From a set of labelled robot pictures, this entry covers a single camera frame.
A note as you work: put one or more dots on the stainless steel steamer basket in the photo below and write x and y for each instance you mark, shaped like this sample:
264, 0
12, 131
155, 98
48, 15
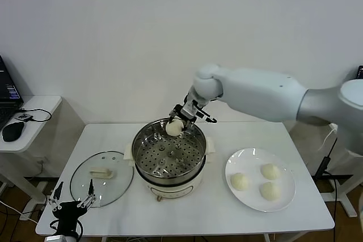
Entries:
153, 154

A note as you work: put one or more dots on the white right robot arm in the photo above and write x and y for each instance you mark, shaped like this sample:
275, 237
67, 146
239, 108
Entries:
255, 91

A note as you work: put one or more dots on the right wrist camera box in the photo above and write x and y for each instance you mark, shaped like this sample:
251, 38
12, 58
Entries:
189, 110

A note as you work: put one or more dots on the black laptop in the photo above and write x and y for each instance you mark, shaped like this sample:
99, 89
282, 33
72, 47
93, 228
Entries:
7, 108
360, 72

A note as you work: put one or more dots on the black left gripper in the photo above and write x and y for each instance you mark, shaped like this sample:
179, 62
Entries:
68, 213

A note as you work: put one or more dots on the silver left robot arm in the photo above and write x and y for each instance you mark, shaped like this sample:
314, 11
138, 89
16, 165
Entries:
68, 237

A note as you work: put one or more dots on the black computer mouse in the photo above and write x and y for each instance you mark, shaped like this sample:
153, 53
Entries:
12, 131

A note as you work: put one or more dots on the white side table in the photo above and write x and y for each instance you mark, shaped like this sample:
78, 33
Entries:
39, 111
344, 193

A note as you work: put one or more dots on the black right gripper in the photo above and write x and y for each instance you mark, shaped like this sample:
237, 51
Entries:
190, 121

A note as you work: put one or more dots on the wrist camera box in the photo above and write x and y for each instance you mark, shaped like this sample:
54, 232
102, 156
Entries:
189, 110
52, 238

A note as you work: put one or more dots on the cream electric cooker base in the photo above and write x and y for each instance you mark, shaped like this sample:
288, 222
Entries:
170, 191

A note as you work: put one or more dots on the white round plate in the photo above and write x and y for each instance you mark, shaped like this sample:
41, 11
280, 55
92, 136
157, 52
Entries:
249, 165

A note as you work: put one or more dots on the small black usb hub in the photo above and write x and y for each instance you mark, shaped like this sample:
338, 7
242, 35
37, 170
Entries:
23, 117

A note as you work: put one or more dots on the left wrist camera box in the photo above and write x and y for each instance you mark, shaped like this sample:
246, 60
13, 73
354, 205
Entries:
52, 238

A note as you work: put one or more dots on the white steamed baozi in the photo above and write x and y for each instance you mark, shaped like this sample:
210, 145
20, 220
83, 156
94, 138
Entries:
239, 182
270, 171
270, 191
173, 128

